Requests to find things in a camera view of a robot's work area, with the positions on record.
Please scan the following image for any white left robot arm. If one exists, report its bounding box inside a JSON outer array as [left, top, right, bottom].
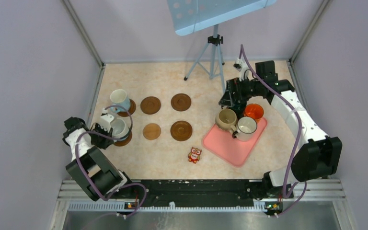
[[62, 117, 135, 201]]

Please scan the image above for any pink tray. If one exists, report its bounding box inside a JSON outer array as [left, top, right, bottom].
[[202, 117, 268, 167]]

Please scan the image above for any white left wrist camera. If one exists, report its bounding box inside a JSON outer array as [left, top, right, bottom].
[[97, 108, 115, 132]]

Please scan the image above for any orange mug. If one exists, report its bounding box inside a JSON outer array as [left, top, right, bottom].
[[243, 103, 264, 124]]

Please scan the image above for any cream white mug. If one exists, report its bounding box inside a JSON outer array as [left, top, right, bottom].
[[230, 116, 257, 142]]

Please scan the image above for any dark brown wooden coaster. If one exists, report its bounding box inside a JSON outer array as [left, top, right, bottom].
[[171, 93, 192, 112]]

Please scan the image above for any dark brown ridged coaster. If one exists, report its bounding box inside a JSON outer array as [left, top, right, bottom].
[[140, 96, 161, 115]]

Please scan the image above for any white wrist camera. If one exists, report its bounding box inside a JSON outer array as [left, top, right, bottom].
[[233, 58, 250, 81], [97, 108, 115, 132]]

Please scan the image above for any light blue mug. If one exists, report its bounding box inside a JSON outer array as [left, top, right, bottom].
[[110, 89, 131, 110]]

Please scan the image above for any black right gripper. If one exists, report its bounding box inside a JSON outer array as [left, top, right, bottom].
[[218, 75, 263, 107]]

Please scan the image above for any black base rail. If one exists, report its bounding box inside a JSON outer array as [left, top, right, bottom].
[[104, 178, 294, 208]]

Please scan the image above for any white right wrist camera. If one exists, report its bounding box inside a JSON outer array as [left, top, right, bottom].
[[233, 58, 250, 81]]

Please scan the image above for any grey cable duct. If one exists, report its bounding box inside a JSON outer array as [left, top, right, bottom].
[[68, 201, 267, 212]]

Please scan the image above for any dark brown coaster front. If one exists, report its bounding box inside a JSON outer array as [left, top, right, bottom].
[[170, 120, 193, 141]]

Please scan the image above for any beige mug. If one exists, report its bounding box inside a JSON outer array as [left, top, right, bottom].
[[215, 108, 238, 135]]

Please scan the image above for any red owl figure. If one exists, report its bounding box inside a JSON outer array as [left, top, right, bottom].
[[187, 147, 202, 164]]

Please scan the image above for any light brown coaster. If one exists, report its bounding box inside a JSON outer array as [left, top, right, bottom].
[[142, 123, 161, 140]]

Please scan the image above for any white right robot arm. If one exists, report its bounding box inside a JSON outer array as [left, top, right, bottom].
[[219, 59, 343, 197]]

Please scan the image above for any blue dotted board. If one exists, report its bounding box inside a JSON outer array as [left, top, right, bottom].
[[167, 0, 276, 36]]

